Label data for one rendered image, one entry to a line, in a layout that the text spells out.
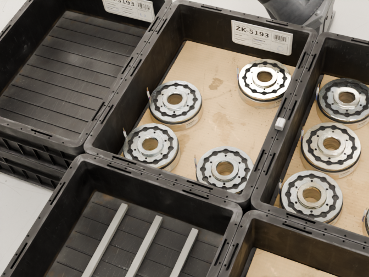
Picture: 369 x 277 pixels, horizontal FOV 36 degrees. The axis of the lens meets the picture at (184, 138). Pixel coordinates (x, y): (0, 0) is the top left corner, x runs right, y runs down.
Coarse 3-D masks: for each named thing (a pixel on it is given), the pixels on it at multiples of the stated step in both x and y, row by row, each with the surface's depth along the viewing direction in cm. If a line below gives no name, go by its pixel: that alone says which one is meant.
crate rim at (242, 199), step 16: (176, 0) 116; (240, 16) 111; (256, 16) 111; (160, 32) 111; (304, 32) 108; (144, 48) 109; (304, 48) 105; (304, 64) 103; (128, 80) 105; (288, 96) 99; (112, 112) 101; (96, 128) 99; (272, 128) 95; (272, 144) 94; (112, 160) 95; (128, 160) 94; (256, 160) 92; (160, 176) 92; (176, 176) 92; (256, 176) 90; (208, 192) 89; (224, 192) 89
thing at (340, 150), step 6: (330, 132) 101; (318, 138) 101; (324, 138) 101; (336, 138) 101; (342, 138) 100; (318, 144) 100; (342, 144) 100; (324, 150) 99; (336, 150) 99; (342, 150) 99; (330, 156) 99
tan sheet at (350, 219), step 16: (304, 128) 107; (368, 128) 106; (368, 144) 103; (368, 160) 102; (288, 176) 101; (352, 176) 100; (368, 176) 100; (352, 192) 98; (368, 192) 98; (352, 208) 96; (336, 224) 95; (352, 224) 95
